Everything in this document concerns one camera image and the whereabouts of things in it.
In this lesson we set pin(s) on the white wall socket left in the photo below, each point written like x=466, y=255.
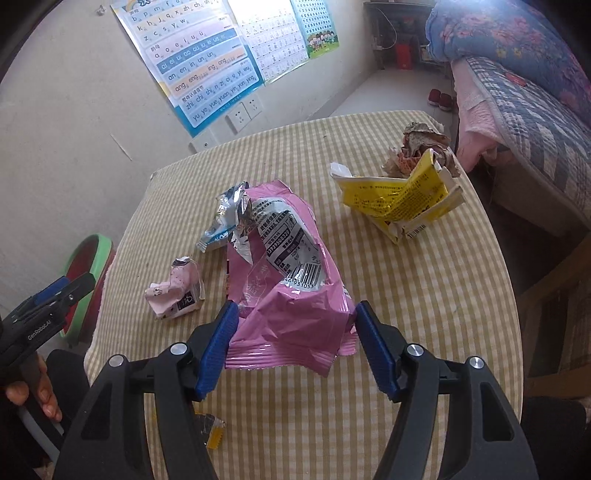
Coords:
x=238, y=117

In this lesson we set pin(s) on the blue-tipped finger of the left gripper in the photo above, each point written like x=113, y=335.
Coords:
x=51, y=290

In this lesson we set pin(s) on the person's left hand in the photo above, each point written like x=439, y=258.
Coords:
x=18, y=392

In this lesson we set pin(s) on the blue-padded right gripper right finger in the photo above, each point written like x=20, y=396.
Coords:
x=384, y=346

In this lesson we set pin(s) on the small pink wrapper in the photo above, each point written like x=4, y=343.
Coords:
x=182, y=293

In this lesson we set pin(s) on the yellow cardboard box torn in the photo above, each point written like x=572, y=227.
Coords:
x=402, y=208

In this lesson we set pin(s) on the large pink snack bag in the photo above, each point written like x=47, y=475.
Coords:
x=286, y=281

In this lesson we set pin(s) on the floral blue duvet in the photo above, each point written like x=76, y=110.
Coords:
x=516, y=36

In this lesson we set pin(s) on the green-edged wall poster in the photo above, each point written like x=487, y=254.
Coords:
x=315, y=22

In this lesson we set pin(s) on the green and red plastic basin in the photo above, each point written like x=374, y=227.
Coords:
x=90, y=260

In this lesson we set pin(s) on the white wall socket right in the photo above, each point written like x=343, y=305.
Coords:
x=253, y=107

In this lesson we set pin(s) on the white character wall chart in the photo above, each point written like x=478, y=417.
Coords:
x=270, y=28

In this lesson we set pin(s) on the small yellow snack wrapper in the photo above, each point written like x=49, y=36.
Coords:
x=210, y=429

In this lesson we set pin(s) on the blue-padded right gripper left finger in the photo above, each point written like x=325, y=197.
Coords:
x=208, y=345

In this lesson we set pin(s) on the bed with plaid quilt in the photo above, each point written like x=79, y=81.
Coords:
x=538, y=149

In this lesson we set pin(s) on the red shoes on floor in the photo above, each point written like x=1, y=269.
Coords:
x=443, y=101

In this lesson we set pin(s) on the white wall socket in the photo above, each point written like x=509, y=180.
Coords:
x=238, y=117
x=253, y=107

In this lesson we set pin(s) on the beige checkered tablecloth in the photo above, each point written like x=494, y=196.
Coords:
x=320, y=416

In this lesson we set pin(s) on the white blank wall plate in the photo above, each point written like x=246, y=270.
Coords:
x=203, y=141

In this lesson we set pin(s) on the blue pinyin wall poster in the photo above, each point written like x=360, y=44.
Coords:
x=196, y=54

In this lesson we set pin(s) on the blue silver foil wrapper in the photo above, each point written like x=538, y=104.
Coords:
x=230, y=204

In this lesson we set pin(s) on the newspaper ball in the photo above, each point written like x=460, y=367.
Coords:
x=419, y=137

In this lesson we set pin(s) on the dark shelf unit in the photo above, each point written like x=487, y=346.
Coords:
x=398, y=33

